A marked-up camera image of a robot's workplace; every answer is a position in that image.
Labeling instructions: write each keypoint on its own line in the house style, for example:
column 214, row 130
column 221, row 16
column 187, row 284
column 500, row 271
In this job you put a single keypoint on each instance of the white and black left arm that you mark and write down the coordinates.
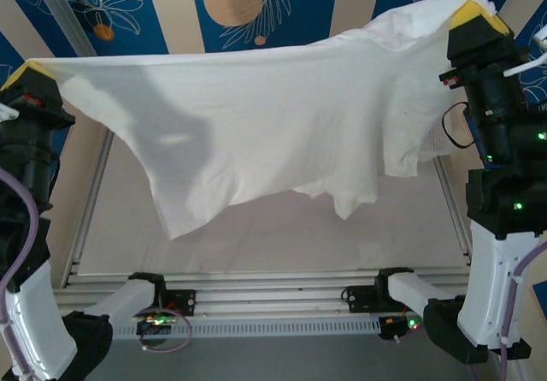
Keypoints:
column 34, row 312

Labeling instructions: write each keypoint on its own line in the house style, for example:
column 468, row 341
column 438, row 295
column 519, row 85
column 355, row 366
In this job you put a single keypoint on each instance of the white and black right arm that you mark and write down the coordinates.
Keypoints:
column 487, row 291

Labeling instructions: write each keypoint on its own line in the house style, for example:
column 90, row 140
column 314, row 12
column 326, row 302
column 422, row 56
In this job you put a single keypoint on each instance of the white t-shirt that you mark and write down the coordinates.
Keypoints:
column 256, row 120

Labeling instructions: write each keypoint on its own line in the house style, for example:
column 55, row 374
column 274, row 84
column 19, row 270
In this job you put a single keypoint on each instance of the circuit board with green light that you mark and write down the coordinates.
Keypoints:
column 156, row 321
column 401, row 325

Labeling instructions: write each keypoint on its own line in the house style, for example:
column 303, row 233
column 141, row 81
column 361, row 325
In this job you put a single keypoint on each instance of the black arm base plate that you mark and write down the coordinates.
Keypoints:
column 361, row 300
column 181, row 302

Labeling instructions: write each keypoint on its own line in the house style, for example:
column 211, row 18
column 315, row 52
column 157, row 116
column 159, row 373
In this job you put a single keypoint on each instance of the white perforated plastic basket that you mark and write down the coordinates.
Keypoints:
column 440, row 137

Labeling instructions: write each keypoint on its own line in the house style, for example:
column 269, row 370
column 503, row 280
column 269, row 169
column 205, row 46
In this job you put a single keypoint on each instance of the aluminium frame post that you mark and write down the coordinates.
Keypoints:
column 64, row 18

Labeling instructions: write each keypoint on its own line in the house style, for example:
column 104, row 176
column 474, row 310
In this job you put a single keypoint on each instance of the wide aluminium base beam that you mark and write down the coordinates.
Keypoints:
column 273, row 287

